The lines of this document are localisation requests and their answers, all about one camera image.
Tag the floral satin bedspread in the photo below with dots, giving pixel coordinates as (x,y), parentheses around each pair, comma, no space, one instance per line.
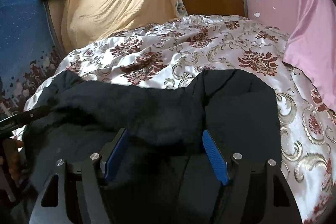
(183,56)

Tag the person's left hand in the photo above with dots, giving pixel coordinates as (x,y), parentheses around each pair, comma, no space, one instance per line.
(16,153)

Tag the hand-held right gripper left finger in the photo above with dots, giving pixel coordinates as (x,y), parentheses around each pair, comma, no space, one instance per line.
(115,155)

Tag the tan wooden board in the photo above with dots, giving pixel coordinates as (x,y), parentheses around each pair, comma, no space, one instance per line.
(56,19)

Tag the black padded jacket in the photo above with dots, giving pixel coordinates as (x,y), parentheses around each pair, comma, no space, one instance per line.
(157,113)

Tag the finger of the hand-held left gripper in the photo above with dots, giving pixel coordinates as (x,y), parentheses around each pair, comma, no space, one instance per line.
(31,115)

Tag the pink satin curtain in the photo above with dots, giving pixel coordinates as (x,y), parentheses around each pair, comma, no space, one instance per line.
(309,29)

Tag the blue printed fabric wardrobe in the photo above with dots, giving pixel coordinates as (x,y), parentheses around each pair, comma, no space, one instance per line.
(21,29)

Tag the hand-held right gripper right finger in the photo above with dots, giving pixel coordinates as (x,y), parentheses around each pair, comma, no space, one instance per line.
(215,158)

